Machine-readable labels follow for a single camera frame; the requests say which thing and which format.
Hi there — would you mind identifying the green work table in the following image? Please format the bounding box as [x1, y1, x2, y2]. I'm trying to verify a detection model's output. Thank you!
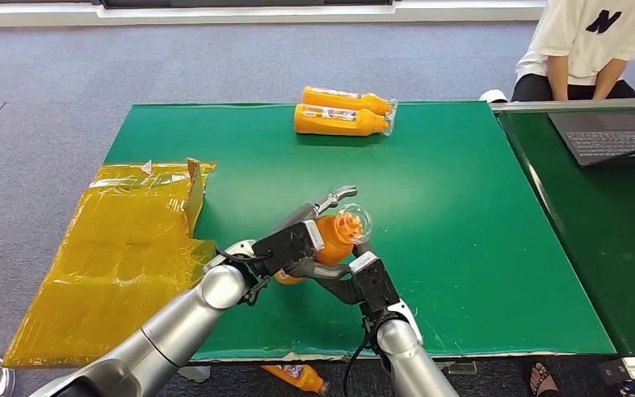
[103, 101, 617, 366]

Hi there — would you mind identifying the orange bottle with blue label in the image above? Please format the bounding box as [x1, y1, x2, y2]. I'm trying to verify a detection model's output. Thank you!
[273, 203, 375, 286]

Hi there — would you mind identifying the dark grey laptop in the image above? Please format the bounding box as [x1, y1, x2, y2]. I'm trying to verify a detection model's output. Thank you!
[547, 108, 635, 167]

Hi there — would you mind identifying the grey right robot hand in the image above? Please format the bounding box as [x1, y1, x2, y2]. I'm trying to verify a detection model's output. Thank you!
[317, 241, 376, 306]

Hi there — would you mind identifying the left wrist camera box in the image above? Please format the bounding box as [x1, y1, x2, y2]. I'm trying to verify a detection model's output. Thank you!
[251, 220, 325, 278]

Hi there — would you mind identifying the person's foot in sandal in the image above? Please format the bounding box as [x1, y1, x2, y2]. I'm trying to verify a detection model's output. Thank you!
[526, 361, 562, 397]

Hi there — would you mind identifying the seated person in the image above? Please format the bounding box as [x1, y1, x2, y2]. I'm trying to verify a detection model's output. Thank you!
[510, 0, 635, 103]

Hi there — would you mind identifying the orange bottle under table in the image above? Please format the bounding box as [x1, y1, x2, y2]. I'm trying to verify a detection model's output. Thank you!
[261, 365, 331, 397]

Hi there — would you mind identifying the black camera cable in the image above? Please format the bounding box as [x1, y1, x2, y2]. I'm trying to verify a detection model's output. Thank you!
[341, 323, 379, 397]

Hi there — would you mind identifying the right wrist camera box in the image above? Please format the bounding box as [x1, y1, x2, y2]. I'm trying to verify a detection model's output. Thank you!
[348, 251, 401, 316]

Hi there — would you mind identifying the white table leg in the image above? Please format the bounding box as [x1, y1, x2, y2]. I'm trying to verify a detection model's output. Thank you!
[177, 366, 211, 383]

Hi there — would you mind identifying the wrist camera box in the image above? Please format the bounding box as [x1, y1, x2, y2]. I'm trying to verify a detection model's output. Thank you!
[251, 220, 325, 278]
[348, 251, 401, 316]

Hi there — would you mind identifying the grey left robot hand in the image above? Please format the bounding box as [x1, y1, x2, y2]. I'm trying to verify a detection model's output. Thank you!
[276, 184, 360, 280]

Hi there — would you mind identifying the orange bottle in clear wrap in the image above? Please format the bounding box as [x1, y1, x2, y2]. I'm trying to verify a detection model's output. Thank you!
[301, 86, 395, 117]
[293, 103, 398, 138]

